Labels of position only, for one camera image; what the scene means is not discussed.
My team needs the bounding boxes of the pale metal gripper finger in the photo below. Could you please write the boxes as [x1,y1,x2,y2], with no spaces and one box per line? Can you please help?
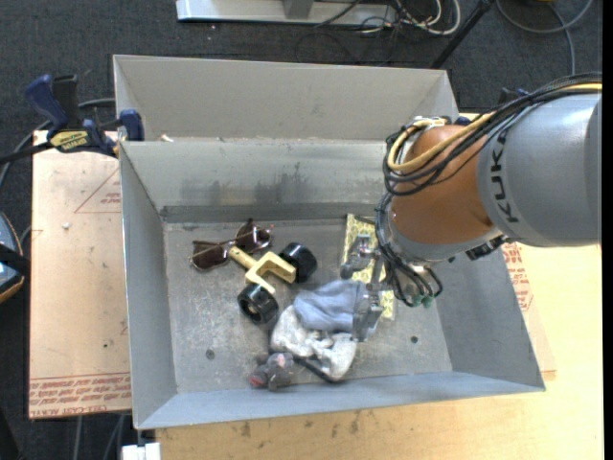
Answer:
[352,288,386,343]
[339,232,380,280]

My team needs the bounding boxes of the yellow patterned packet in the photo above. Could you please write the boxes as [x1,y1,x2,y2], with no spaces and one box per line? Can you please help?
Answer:
[340,213,397,321]

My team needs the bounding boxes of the blue-grey cloth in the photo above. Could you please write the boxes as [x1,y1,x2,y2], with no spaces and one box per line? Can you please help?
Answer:
[292,279,371,334]

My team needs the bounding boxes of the white cloth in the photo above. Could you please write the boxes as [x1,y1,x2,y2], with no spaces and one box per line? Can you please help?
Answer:
[269,304,359,381]

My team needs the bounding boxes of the yellow axle with black wheels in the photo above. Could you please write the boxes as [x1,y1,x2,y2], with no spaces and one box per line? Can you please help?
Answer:
[226,241,319,326]

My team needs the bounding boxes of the grey toy mouse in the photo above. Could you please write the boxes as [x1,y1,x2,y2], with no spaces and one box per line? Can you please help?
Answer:
[248,351,296,393]

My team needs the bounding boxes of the grey metal bin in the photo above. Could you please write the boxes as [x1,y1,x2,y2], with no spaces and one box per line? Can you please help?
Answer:
[112,54,547,431]

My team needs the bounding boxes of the brown sunglasses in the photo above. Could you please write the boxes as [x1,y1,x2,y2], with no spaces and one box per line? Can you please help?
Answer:
[190,218,274,273]

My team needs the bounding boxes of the brown cardboard board, red print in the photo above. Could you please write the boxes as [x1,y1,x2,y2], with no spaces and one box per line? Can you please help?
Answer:
[27,129,558,421]

